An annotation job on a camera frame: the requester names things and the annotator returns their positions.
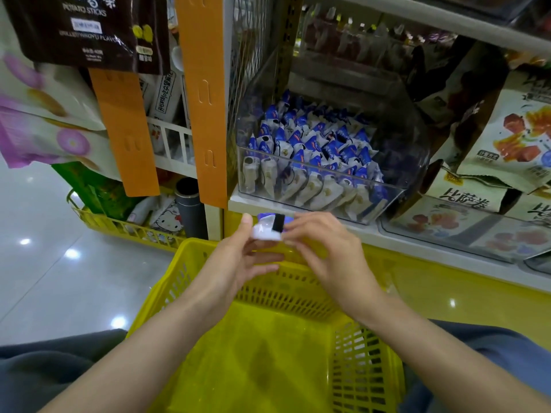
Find person's left hand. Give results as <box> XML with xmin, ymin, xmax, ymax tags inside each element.
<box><xmin>185</xmin><ymin>212</ymin><xmax>285</xmax><ymax>324</ymax></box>

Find person's right hand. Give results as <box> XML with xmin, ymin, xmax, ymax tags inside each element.
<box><xmin>280</xmin><ymin>212</ymin><xmax>384</xmax><ymax>319</ymax></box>

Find blue white snack packet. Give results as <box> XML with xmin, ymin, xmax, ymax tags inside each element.
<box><xmin>251</xmin><ymin>213</ymin><xmax>298</xmax><ymax>243</ymax></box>

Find yellow plastic shopping basket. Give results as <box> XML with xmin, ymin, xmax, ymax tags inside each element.
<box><xmin>127</xmin><ymin>236</ymin><xmax>406</xmax><ymax>413</ymax></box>

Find pile of blue snack packets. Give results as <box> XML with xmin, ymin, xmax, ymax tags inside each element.
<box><xmin>239</xmin><ymin>90</ymin><xmax>393</xmax><ymax>222</ymax></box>

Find person's left forearm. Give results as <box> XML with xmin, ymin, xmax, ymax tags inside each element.
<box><xmin>38</xmin><ymin>292</ymin><xmax>220</xmax><ymax>413</ymax></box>

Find person's right forearm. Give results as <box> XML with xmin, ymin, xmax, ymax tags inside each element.
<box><xmin>357</xmin><ymin>292</ymin><xmax>551</xmax><ymax>413</ymax></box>

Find yellow floor basket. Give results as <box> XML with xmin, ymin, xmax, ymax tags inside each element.
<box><xmin>67</xmin><ymin>189</ymin><xmax>192</xmax><ymax>252</ymax></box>

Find store shelf with yellow base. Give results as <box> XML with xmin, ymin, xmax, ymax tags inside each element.
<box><xmin>172</xmin><ymin>0</ymin><xmax>551</xmax><ymax>349</ymax></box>

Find green snack bags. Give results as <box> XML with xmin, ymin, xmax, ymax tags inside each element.
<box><xmin>52</xmin><ymin>161</ymin><xmax>143</xmax><ymax>220</ymax></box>

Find purple white snack bag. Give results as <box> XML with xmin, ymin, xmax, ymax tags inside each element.
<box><xmin>0</xmin><ymin>30</ymin><xmax>106</xmax><ymax>133</ymax></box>
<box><xmin>0</xmin><ymin>107</ymin><xmax>122</xmax><ymax>181</ymax></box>

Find dark grey cylinder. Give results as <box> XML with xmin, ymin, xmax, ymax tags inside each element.
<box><xmin>174</xmin><ymin>177</ymin><xmax>209</xmax><ymax>240</ymax></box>

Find white cartoon print packet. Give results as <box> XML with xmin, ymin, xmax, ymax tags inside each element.
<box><xmin>129</xmin><ymin>197</ymin><xmax>186</xmax><ymax>233</ymax></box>

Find clear plastic bin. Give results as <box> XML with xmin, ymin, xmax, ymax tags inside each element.
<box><xmin>231</xmin><ymin>42</ymin><xmax>432</xmax><ymax>224</ymax></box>
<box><xmin>379</xmin><ymin>189</ymin><xmax>551</xmax><ymax>263</ymax></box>

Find orange hanging strip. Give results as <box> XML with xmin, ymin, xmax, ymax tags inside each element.
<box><xmin>88</xmin><ymin>68</ymin><xmax>162</xmax><ymax>198</ymax></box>

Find white card packet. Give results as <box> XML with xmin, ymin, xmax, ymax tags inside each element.
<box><xmin>142</xmin><ymin>68</ymin><xmax>182</xmax><ymax>124</ymax></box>

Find grey trousers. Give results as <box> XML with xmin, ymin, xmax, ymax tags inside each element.
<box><xmin>0</xmin><ymin>321</ymin><xmax>551</xmax><ymax>413</ymax></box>

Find row of small brown packets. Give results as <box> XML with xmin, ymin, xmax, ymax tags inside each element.
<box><xmin>301</xmin><ymin>4</ymin><xmax>457</xmax><ymax>65</ymax></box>

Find row of fruit print bags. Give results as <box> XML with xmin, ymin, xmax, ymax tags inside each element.
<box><xmin>383</xmin><ymin>68</ymin><xmax>551</xmax><ymax>263</ymax></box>

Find black potato stick bag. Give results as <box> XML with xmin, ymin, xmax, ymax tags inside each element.
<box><xmin>4</xmin><ymin>0</ymin><xmax>172</xmax><ymax>76</ymax></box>

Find white wire rack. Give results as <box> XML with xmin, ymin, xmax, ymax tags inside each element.
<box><xmin>146</xmin><ymin>116</ymin><xmax>197</xmax><ymax>179</ymax></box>

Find orange shelf post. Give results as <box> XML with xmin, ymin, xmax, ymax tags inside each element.
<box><xmin>174</xmin><ymin>0</ymin><xmax>232</xmax><ymax>208</ymax></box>

